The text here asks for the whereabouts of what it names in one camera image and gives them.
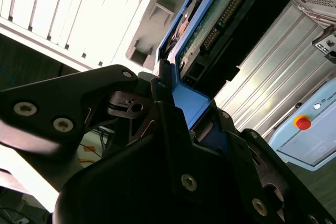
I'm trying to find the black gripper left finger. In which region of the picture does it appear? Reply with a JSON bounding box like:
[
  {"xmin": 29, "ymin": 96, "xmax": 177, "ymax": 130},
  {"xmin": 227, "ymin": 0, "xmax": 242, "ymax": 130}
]
[{"xmin": 0, "ymin": 59, "xmax": 208, "ymax": 207}]

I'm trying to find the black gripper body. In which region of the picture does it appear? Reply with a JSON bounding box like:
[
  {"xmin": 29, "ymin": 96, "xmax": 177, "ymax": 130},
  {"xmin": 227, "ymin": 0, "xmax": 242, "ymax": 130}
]
[{"xmin": 52, "ymin": 135, "xmax": 250, "ymax": 224}]

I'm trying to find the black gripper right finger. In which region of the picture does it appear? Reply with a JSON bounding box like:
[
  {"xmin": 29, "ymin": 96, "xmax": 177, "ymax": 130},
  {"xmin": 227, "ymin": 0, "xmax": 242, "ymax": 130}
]
[{"xmin": 209, "ymin": 104, "xmax": 336, "ymax": 224}]

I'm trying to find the hard disk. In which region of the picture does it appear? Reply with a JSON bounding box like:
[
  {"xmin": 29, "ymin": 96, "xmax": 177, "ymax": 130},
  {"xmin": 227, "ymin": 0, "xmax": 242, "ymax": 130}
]
[{"xmin": 154, "ymin": 0, "xmax": 307, "ymax": 156}]

